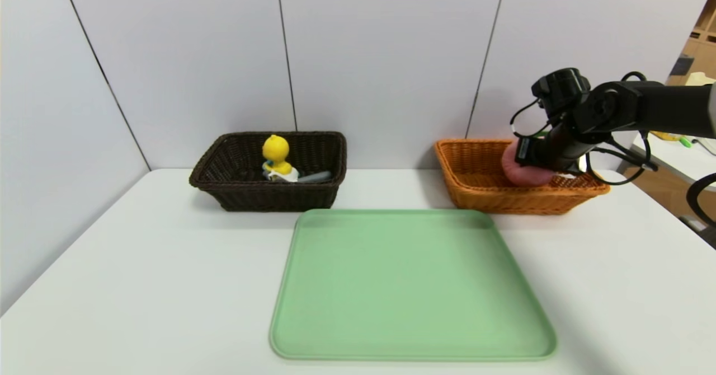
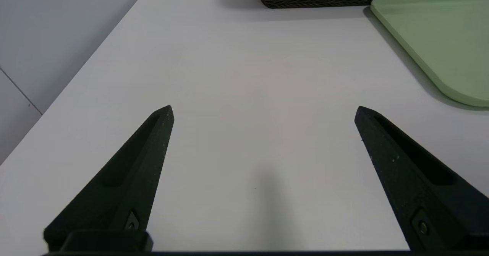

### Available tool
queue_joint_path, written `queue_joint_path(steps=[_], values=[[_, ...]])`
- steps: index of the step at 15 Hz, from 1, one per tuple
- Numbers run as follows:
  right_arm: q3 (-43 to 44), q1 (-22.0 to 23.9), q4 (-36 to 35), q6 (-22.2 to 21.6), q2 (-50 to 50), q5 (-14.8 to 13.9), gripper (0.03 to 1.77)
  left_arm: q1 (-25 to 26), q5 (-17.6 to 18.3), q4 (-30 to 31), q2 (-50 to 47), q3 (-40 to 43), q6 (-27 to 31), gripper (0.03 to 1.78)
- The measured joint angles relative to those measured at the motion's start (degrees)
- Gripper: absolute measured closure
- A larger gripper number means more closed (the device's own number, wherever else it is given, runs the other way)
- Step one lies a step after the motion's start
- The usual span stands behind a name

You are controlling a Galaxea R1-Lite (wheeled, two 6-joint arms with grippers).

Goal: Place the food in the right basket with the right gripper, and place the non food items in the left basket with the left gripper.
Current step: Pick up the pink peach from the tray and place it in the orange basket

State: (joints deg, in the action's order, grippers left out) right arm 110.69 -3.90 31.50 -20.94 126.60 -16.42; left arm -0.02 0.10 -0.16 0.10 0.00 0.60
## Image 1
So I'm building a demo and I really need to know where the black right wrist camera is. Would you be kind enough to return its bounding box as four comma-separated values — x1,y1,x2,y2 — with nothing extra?
514,136,539,167

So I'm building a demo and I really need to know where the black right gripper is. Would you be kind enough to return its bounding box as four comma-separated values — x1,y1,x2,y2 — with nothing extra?
514,137,567,168

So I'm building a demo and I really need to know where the white side table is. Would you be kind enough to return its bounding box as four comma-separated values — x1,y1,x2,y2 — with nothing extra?
630,132,716,193

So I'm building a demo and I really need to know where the pink plush peach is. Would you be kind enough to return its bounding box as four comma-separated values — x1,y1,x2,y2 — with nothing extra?
501,140,558,187

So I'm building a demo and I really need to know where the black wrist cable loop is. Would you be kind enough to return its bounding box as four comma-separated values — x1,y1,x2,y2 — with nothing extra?
510,72,659,186

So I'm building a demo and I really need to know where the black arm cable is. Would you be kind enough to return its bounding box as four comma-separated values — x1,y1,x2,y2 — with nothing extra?
686,174,716,226

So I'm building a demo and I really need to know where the grey handled white peeler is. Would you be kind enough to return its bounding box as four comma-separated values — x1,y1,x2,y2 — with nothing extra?
268,169,333,185

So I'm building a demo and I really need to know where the orange wicker basket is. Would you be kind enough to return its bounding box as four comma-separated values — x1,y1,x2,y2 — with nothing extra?
434,138,610,215

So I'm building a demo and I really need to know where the light green plastic tray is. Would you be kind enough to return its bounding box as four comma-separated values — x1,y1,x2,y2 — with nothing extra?
270,209,558,361

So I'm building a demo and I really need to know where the dark brown wicker basket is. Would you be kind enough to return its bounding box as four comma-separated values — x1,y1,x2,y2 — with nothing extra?
189,132,348,213

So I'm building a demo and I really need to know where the yellow duck toy car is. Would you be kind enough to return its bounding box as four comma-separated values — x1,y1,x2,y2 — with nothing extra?
262,134,300,184

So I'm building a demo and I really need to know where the wooden shelf cabinet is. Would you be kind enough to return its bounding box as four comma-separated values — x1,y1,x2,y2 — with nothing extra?
666,0,716,85

